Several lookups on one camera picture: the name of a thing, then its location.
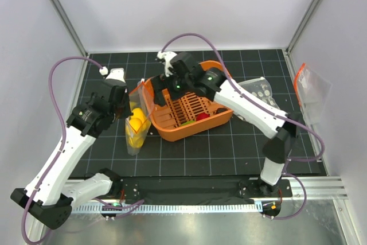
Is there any yellow pear toy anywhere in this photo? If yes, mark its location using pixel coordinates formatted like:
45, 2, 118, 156
128, 133, 145, 149

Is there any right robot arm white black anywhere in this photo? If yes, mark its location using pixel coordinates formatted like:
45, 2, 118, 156
151, 51, 299, 197

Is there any aluminium frame post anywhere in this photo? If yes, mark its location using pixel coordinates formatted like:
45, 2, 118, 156
286, 0, 322, 55
33, 0, 88, 59

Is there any zip bag on right wall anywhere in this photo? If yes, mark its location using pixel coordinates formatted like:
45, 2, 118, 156
293, 63, 331, 125

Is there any left aluminium frame post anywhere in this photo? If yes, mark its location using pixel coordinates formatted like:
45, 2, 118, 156
33, 0, 88, 59

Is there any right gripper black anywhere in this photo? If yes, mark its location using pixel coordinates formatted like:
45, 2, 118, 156
151, 69, 192, 107

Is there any right aluminium frame post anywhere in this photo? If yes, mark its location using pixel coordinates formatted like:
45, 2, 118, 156
286, 0, 322, 55

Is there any white slotted cable duct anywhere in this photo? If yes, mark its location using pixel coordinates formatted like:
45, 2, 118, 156
72, 201, 263, 216

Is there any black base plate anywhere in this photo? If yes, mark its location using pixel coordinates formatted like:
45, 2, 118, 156
98, 175, 293, 205

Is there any single clear zip bag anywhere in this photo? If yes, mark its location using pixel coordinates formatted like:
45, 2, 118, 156
125, 79, 155, 156

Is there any yellow mango toy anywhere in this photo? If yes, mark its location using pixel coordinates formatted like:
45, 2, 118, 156
126, 118, 143, 134

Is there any yellow lemon toy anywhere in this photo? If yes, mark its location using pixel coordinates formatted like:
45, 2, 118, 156
131, 107, 146, 123

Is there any green fruit toy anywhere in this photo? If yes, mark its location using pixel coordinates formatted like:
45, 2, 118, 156
181, 120, 196, 126

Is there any orange plastic basket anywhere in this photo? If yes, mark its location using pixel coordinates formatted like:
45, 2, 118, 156
146, 77, 233, 142

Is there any clear zip bags stack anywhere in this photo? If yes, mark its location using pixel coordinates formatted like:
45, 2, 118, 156
239, 77, 280, 109

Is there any aluminium rail profile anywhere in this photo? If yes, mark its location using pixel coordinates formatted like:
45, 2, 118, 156
286, 176, 348, 200

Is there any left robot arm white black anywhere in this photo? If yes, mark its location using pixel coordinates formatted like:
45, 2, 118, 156
10, 79, 131, 230

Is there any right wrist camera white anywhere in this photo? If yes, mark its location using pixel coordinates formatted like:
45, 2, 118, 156
157, 51, 177, 77

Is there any dark brown fruit toy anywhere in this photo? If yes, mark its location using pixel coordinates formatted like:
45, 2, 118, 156
216, 108, 227, 114

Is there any red apple toy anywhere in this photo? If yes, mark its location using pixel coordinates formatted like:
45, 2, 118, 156
196, 112, 210, 122

